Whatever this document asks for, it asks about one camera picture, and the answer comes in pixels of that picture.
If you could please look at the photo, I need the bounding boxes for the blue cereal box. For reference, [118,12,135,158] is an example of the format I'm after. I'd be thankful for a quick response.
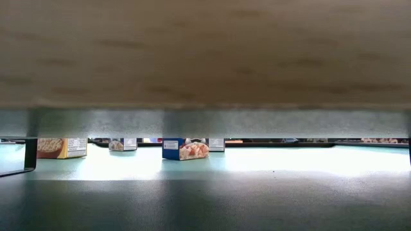
[108,138,138,152]
[162,138,210,161]
[208,138,225,153]

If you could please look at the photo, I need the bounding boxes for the yellow cereal box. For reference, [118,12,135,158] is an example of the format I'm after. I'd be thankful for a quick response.
[37,138,88,160]

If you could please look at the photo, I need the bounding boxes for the green table mat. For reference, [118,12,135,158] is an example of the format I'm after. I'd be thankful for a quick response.
[0,142,411,231]

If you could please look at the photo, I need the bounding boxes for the wooden shelf with black frame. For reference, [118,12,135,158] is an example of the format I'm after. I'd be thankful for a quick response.
[0,0,411,178]

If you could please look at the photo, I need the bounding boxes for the black metal table frame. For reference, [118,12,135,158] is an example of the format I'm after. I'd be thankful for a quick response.
[92,142,410,149]

